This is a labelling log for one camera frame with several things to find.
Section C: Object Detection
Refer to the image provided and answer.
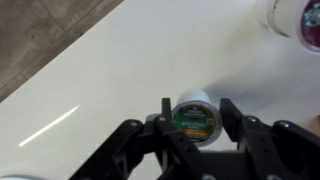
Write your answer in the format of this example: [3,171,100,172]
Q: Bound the green lid coffee pod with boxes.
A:
[171,88,223,148]

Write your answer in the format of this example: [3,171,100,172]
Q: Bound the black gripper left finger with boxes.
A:
[68,97,214,180]

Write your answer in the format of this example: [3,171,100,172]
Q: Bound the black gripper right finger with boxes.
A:
[218,97,320,180]

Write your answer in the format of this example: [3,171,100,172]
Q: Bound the maroon Starbucks coffee pod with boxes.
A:
[294,0,320,53]

